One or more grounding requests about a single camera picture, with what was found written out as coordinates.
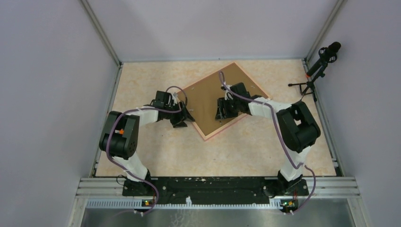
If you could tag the aluminium rail front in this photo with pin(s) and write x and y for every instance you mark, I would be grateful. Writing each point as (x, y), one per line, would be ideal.
(325, 188)

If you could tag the white cable duct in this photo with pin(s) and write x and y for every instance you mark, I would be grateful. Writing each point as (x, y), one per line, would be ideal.
(141, 204)

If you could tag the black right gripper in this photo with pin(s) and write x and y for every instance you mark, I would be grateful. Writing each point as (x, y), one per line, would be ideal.
(227, 114)

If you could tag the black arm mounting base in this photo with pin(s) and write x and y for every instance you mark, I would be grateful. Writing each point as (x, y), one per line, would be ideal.
(215, 190)

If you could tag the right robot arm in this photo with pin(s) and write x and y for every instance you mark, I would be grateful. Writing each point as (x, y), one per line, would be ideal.
(296, 128)

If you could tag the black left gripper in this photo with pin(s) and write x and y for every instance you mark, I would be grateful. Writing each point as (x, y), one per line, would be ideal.
(183, 114)

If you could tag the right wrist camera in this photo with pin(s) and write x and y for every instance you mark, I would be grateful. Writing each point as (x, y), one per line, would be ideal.
(228, 95)

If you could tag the black microphone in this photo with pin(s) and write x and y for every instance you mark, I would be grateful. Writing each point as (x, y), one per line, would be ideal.
(326, 55)

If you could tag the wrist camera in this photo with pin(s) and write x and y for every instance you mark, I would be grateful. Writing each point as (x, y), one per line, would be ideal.
(175, 98)
(228, 95)

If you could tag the pink wooden picture frame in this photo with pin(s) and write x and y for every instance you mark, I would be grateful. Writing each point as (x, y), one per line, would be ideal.
(219, 133)

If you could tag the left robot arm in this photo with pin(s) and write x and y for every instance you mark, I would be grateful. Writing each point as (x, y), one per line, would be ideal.
(119, 139)

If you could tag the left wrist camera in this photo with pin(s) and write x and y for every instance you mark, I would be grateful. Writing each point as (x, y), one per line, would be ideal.
(175, 98)

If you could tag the brown backing board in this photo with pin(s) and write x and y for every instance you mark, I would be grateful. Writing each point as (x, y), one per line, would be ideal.
(206, 103)

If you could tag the black microphone tripod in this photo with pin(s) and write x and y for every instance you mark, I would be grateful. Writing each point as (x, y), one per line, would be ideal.
(308, 88)

